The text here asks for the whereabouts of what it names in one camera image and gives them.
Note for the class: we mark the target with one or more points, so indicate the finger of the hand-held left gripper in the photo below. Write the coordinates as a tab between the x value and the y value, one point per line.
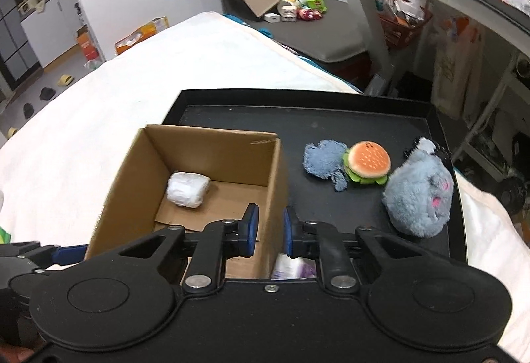
70	255

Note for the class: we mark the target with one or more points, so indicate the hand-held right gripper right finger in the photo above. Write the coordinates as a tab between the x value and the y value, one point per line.
288	234

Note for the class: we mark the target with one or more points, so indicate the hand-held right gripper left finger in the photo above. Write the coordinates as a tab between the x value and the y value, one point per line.
251	231

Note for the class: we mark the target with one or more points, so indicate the blue denim patch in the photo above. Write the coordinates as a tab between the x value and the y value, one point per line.
323	160

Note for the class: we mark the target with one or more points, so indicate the brown cardboard box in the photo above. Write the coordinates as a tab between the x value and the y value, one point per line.
132	189

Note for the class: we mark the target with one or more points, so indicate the burger plush toy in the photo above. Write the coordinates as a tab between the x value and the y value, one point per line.
368	160

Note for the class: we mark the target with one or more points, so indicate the grey plush toy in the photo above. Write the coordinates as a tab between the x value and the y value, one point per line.
418	197

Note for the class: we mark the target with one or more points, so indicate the person's left hand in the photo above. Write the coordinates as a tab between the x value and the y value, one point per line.
14	355

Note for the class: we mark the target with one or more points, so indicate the white purple packet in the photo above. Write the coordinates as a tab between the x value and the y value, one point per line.
290	267

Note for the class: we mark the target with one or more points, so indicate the green packet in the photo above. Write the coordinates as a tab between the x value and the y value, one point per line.
3	234

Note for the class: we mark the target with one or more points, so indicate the white rolled cloth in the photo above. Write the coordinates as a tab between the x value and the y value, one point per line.
187	189

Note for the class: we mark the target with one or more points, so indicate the black tray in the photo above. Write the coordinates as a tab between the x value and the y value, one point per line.
290	131

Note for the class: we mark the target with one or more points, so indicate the yellow slipper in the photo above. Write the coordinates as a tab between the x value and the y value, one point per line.
65	80
12	132

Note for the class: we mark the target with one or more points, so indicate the black slipper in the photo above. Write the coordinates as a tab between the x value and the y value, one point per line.
47	94
29	111

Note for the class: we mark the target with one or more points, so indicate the white blanket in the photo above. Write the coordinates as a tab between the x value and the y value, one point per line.
124	69

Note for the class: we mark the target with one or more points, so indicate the grey padded bench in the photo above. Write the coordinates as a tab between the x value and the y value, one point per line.
331	36

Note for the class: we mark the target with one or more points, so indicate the orange carton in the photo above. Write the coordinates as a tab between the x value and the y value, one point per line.
87	44

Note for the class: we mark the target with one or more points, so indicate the white charger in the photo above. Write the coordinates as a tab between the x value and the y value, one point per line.
272	17

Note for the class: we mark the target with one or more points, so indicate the small white box toy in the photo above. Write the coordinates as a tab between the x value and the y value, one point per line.
288	14

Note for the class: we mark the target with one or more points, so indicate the red toy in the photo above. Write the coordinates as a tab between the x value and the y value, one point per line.
308	14

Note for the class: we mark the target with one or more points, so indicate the white cabinet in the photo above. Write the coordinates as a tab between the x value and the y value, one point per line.
49	31

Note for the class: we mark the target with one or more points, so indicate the open orange box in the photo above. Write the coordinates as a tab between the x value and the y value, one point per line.
143	34

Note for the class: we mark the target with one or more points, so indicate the dark grid door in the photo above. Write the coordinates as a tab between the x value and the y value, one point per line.
14	36

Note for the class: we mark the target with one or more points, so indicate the white metal rack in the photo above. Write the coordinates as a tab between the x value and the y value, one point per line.
488	118

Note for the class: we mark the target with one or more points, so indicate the green toy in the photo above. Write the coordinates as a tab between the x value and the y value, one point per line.
316	3

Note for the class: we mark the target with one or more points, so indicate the beige tote bag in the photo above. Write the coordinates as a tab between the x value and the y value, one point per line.
453	69

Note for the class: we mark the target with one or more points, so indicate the red plastic basket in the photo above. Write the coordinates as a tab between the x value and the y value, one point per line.
403	29

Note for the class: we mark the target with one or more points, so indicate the white spray bottle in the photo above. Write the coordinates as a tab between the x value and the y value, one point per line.
381	3

